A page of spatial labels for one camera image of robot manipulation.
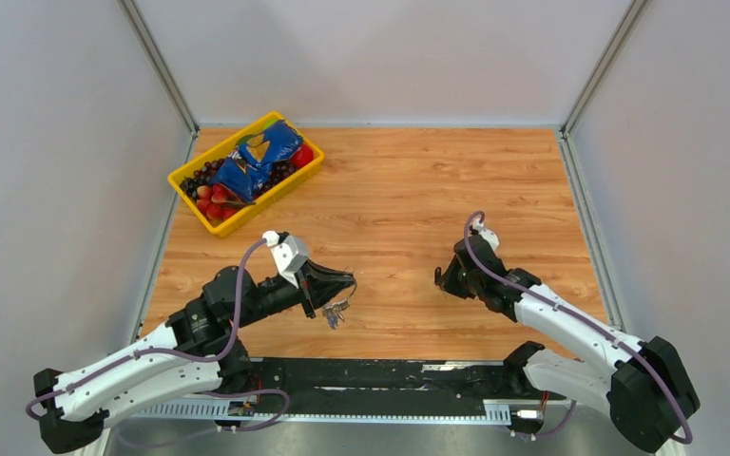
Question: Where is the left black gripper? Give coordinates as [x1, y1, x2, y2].
[234, 257, 356, 328]

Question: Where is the large metal keyring with keys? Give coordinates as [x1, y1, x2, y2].
[321, 277, 358, 330]

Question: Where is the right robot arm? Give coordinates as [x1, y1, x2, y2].
[434, 234, 701, 452]

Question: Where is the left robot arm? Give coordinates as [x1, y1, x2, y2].
[33, 260, 356, 454]

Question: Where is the red apple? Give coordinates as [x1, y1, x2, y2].
[290, 143, 314, 169]

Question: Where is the blue snack bag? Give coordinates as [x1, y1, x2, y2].
[211, 120, 304, 198]

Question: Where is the red strawberries cluster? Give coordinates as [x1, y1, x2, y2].
[195, 184, 239, 222]

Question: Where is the dark grape bunch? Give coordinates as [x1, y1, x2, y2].
[178, 159, 298, 201]

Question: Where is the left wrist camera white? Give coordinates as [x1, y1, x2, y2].
[261, 230, 309, 288]

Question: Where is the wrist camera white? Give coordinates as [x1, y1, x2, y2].
[470, 218, 500, 252]
[261, 230, 309, 288]

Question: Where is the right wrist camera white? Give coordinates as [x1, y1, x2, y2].
[470, 218, 500, 252]

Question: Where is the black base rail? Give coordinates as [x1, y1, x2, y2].
[217, 357, 543, 417]

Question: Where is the aluminium frame rail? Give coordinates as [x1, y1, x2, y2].
[75, 358, 687, 456]

